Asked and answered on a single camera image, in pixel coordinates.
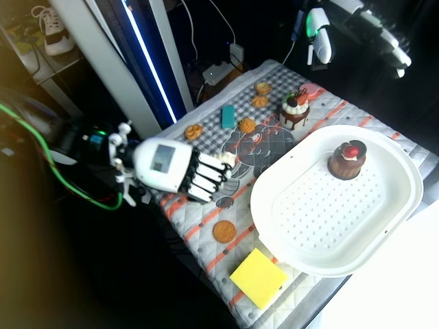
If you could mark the white power strip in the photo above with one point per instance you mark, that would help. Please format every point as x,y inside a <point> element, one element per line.
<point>216,73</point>

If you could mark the round brown biscuit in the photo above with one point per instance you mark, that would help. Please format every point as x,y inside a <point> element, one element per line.
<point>224,232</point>

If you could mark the wide white pillar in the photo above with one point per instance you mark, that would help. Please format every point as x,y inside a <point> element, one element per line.
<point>108,68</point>

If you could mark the swirl butter cookie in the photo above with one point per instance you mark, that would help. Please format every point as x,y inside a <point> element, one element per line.
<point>260,101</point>
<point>247,125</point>
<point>263,88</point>

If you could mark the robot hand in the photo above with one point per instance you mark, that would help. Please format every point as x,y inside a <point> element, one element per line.
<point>320,41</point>
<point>161,164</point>

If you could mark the pink toy macaron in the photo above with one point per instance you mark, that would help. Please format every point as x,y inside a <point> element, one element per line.
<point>312,89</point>

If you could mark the narrow white pillar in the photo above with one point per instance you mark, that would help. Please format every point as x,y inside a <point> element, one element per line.
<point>171,51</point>

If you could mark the white sneaker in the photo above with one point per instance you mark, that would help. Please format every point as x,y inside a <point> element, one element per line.
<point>55,34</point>

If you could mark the brown chocolate cake with cherry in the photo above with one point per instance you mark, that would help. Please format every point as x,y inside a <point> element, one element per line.
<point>346,164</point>

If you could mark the teal rectangular block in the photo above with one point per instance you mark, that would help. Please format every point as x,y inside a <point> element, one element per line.
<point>228,117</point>

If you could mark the yellow sponge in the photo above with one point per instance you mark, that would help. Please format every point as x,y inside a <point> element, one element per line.
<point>259,278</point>

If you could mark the white power adapter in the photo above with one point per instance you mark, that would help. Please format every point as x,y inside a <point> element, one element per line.
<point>236,53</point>

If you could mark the grey metal shelf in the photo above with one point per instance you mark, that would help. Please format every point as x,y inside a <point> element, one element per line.
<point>58,66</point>

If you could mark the white perforated tray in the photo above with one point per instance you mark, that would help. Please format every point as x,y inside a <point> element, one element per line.
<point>329,219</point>

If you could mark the brown pretzel cookie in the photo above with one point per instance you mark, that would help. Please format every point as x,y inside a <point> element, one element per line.
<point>194,132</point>

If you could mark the white cake with chocolate drip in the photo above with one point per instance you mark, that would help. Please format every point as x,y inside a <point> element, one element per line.
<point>294,111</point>

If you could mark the grey quilt with bear print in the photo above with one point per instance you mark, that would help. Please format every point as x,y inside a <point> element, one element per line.
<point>240,103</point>

